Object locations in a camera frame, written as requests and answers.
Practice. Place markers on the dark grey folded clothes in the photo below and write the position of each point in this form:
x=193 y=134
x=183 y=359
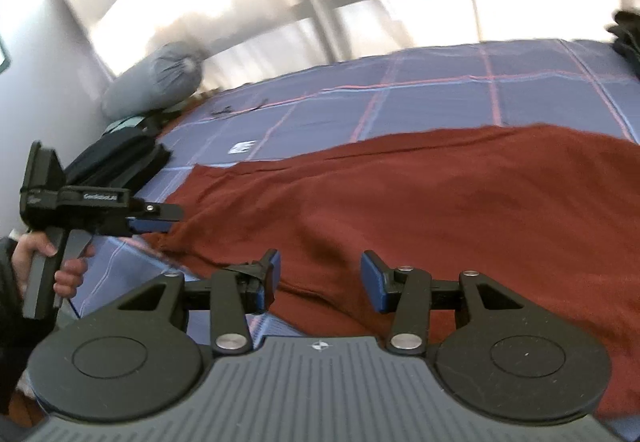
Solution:
x=627 y=39

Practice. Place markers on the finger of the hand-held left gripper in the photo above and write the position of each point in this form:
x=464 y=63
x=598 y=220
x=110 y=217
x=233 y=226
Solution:
x=157 y=222

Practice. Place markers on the rust red pants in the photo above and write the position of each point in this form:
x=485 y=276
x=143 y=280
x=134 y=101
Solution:
x=450 y=202

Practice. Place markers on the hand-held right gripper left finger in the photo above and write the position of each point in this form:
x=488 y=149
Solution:
x=269 y=282

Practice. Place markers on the blue plaid bed sheet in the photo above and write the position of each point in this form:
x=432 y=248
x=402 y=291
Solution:
x=440 y=86

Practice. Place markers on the person's left hand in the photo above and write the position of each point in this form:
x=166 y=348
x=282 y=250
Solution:
x=70 y=277

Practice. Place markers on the small white fabric label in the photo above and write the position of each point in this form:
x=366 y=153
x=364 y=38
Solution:
x=243 y=146

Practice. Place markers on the teal cloth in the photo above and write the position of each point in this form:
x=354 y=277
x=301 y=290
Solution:
x=125 y=122

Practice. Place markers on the black bag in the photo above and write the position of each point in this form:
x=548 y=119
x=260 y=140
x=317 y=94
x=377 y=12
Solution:
x=117 y=156

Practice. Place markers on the grey bolster pillow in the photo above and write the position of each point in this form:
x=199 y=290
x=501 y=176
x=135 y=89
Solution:
x=150 y=79

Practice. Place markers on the eyeglasses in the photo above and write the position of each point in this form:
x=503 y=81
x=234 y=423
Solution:
x=235 y=109

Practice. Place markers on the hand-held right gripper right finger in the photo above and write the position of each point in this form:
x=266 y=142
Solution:
x=374 y=282

